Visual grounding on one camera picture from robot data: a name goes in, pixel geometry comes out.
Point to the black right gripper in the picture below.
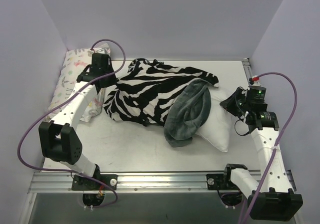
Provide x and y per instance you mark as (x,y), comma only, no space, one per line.
(231,103)

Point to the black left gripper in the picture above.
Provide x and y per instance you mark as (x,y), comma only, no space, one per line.
(110,77)

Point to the white pillow insert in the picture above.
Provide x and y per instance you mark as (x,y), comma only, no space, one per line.
(216,129)

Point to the zebra pillowcase with grey lining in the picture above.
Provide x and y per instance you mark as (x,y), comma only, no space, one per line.
(154,93)

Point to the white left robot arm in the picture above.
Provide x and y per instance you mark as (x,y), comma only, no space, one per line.
(58,138)

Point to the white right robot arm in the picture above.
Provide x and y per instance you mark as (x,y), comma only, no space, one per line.
(272,197)

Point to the floral animal print pillow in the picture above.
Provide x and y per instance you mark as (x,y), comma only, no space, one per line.
(75,62)

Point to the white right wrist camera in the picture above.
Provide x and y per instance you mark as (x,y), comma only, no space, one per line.
(254,81)

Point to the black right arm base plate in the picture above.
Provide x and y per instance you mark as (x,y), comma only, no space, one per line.
(219,182)

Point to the aluminium front rail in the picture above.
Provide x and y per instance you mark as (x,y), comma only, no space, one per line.
(121,182)

